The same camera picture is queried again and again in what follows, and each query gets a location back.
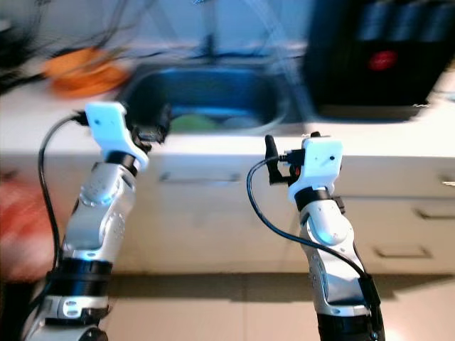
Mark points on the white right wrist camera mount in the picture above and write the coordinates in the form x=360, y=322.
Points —
x=321, y=160

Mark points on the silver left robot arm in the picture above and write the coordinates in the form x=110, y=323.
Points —
x=106, y=206

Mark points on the green plate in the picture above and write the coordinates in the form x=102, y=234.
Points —
x=193, y=123

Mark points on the grey bowl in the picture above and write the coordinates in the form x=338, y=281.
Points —
x=240, y=123

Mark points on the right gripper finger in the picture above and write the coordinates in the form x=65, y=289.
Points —
x=272, y=155

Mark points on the red plastic bag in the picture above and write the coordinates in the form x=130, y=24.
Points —
x=23, y=227

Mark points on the stainless steel sink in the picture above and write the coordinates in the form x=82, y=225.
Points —
x=206, y=92

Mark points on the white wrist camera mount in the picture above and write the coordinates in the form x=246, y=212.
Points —
x=110, y=128
x=321, y=160

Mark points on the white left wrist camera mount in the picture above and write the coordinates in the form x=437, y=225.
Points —
x=110, y=128

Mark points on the white kitchen cabinet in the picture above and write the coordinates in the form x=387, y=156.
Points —
x=220, y=227

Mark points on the black appliance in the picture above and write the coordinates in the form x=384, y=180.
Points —
x=377, y=85

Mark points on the orange plastic plate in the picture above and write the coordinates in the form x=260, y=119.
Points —
x=92, y=85

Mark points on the dark metal faucet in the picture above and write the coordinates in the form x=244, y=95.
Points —
x=211, y=42

